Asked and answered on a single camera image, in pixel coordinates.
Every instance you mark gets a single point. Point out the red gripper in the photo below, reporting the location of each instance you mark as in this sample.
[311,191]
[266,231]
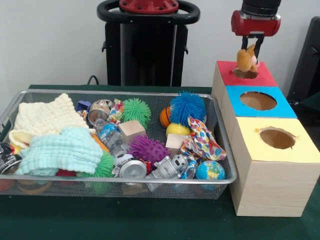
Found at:
[255,25]

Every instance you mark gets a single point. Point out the mint green waffle cloth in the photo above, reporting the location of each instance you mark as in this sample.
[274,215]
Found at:
[62,150]

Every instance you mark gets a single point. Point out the wooden box with three holes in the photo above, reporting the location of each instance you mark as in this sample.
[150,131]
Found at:
[275,190]

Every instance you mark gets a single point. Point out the shallow metal mesh bin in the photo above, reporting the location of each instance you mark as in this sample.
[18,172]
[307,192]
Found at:
[150,192]

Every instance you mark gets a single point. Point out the black upright panel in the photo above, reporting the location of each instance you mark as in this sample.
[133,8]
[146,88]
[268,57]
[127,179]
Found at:
[307,62]

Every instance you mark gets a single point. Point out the dark green table cloth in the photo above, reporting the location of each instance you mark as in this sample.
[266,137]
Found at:
[125,220]
[312,100]

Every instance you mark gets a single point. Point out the blue spiky ball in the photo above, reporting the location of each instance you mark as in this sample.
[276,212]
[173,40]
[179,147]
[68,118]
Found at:
[187,107]

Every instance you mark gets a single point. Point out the colourful heart print cloth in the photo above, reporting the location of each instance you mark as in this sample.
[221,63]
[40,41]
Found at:
[202,145]

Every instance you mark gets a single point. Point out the yellow plastic ball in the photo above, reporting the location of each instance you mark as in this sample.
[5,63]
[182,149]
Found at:
[176,130]

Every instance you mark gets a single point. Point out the globe print ball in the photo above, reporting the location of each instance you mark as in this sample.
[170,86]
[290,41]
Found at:
[210,170]

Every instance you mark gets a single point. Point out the purple spiky ball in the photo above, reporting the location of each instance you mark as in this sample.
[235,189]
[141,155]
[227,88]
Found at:
[150,150]

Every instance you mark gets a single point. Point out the silver toy robot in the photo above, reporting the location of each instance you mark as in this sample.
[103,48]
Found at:
[167,167]

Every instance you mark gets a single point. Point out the green spiky ball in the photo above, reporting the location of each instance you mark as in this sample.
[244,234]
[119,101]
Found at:
[107,165]

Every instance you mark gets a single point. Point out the cream waffle cloth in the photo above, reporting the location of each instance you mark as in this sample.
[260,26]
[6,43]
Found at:
[47,115]

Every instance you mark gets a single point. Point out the black and red robot pedestal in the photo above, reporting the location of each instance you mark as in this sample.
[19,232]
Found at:
[150,50]

